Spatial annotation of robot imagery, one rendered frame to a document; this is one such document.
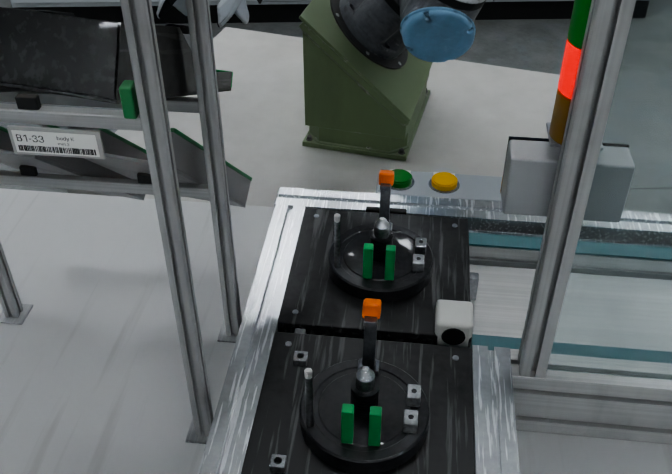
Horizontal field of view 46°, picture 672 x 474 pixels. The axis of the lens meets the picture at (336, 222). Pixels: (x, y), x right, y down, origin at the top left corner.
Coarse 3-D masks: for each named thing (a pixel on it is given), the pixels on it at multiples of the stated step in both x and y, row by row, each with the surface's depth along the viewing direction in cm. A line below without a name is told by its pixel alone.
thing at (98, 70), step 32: (0, 32) 76; (32, 32) 75; (64, 32) 74; (96, 32) 73; (160, 32) 80; (0, 64) 76; (32, 64) 75; (64, 64) 75; (96, 64) 74; (128, 64) 75; (192, 64) 88; (96, 96) 75
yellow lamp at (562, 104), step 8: (560, 96) 74; (560, 104) 75; (568, 104) 74; (560, 112) 75; (568, 112) 74; (552, 120) 77; (560, 120) 75; (552, 128) 77; (560, 128) 76; (552, 136) 77; (560, 136) 76; (560, 144) 77
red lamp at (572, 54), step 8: (568, 48) 72; (576, 48) 71; (568, 56) 72; (576, 56) 71; (568, 64) 72; (576, 64) 71; (568, 72) 72; (576, 72) 72; (560, 80) 74; (568, 80) 73; (560, 88) 74; (568, 88) 73; (568, 96) 73
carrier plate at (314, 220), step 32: (320, 224) 114; (352, 224) 114; (416, 224) 114; (448, 224) 114; (320, 256) 108; (448, 256) 108; (288, 288) 103; (320, 288) 103; (448, 288) 103; (288, 320) 99; (320, 320) 99; (352, 320) 99; (384, 320) 99; (416, 320) 99
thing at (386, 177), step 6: (384, 174) 106; (390, 174) 106; (384, 180) 106; (390, 180) 106; (384, 186) 105; (390, 186) 105; (384, 192) 107; (390, 192) 107; (384, 198) 107; (384, 204) 107; (384, 210) 108; (384, 216) 108
